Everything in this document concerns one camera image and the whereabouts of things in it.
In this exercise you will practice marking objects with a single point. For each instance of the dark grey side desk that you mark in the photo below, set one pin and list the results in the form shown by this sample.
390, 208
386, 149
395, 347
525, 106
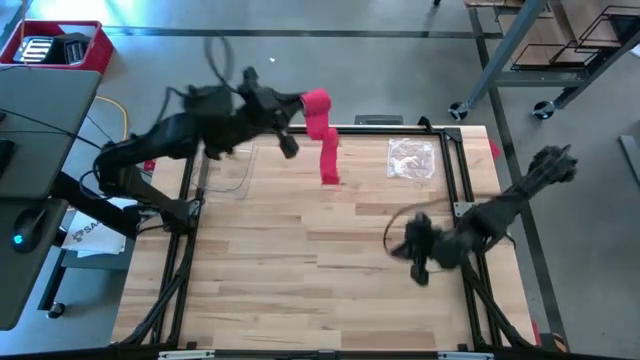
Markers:
20, 285

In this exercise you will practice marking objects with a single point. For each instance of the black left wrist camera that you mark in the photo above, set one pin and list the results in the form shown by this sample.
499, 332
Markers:
207, 102

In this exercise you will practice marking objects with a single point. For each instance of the black keyboard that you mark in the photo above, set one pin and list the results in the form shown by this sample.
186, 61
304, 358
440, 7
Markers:
5, 155

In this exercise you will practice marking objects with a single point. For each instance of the white printed paper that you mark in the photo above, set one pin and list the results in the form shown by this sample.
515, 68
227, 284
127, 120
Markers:
95, 240

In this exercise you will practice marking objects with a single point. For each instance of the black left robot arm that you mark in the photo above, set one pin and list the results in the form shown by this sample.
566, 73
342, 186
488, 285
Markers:
165, 137

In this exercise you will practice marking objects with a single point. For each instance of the red bandage roll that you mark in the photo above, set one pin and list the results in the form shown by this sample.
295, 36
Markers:
317, 107

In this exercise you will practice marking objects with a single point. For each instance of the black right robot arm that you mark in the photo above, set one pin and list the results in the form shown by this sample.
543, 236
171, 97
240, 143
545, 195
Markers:
530, 182

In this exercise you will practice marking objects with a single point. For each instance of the grey metal bar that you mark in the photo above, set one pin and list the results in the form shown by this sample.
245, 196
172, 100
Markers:
632, 160

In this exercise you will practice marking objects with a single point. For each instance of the silver striped device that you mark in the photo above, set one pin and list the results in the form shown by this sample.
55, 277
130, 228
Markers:
34, 50

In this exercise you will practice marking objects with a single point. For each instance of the clear plastic bag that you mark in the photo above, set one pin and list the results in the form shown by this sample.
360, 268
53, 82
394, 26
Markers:
410, 160

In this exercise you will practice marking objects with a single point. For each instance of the dark grey metal plate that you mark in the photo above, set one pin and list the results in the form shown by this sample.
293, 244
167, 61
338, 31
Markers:
377, 120

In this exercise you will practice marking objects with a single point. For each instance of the black boxy device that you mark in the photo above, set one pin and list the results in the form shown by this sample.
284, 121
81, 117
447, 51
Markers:
74, 50

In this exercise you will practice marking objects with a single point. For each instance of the wooden shelf board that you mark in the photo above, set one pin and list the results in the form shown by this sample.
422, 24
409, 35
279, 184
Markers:
545, 30

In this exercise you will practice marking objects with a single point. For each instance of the clear plastic bin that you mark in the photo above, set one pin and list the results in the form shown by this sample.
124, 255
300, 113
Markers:
230, 170

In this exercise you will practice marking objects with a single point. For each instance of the black computer mouse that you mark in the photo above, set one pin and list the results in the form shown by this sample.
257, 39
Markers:
30, 227

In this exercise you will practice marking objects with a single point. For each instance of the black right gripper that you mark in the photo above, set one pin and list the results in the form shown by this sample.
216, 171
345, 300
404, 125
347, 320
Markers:
430, 245

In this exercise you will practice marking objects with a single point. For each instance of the red plastic bin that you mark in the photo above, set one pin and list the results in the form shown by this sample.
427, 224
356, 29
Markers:
100, 50

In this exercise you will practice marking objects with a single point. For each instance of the grey standing desk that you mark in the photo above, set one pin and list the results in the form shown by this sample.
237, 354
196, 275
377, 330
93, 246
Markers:
45, 100

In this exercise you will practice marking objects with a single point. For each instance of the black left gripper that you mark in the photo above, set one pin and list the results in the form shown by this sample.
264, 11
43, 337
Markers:
260, 107

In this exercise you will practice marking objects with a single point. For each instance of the grey metal cart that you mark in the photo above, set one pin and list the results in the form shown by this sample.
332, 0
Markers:
500, 45

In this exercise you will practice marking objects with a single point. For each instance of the red tape piece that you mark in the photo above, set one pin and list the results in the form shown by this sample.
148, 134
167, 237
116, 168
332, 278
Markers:
495, 149
149, 165

